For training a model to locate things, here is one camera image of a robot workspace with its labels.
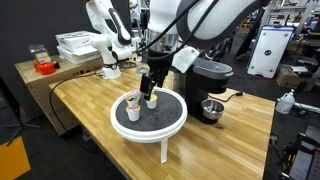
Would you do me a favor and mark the beige cabinet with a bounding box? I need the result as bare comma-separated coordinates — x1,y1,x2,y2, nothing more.
14,54,104,136

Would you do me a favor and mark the brown cardboard box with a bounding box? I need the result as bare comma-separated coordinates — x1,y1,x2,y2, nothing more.
276,66,316,92

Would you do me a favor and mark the dark-lid white coffee pod cup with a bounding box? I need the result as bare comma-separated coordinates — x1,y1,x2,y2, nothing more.
125,94,141,108

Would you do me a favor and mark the metal shelving rack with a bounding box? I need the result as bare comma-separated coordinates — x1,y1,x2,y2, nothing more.
266,0,320,38

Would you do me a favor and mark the yellow-lid white coffee pod cup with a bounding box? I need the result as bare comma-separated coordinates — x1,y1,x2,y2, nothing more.
145,94,158,110

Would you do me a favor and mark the grey tape roll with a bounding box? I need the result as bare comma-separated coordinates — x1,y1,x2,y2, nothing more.
134,65,151,75

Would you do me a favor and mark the white cardboard box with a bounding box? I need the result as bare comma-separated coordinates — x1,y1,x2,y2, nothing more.
54,30,98,53
56,44,103,65

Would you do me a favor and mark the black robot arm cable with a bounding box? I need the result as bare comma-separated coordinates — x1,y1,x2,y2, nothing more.
136,0,221,63

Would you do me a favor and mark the black tripod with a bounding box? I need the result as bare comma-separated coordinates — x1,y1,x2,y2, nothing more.
4,106,43,146

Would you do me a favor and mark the white round tray table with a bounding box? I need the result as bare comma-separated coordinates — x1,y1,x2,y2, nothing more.
110,87,189,164

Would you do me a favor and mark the white panel blue logo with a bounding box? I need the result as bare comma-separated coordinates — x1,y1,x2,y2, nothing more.
246,24,295,79

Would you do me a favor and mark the red plastic container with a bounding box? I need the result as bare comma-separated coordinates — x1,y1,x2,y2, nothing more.
33,61,57,76

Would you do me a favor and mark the black perforated mounting board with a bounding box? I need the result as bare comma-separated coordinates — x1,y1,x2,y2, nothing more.
289,149,320,180

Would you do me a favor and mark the silver metal pot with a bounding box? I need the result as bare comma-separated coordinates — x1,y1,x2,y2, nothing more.
200,99,226,121

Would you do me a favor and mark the red-lid white coffee pod cup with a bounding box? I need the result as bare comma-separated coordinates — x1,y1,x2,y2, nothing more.
125,104,142,122

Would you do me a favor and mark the long black table cable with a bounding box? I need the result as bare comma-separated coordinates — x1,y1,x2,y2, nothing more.
49,71,104,134

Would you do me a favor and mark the black Keurig coffee machine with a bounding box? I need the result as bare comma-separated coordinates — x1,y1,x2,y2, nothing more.
166,57,235,126

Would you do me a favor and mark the black coffee machine power cable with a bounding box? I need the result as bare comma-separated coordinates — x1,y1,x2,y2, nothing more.
208,91,245,103

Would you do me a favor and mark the white plastic jug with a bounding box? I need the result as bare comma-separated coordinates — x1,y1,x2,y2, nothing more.
275,89,297,115

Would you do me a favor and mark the clear plastic container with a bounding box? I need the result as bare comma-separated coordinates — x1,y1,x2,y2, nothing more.
28,44,52,64

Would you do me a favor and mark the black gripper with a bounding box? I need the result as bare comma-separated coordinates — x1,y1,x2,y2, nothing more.
139,49,174,101

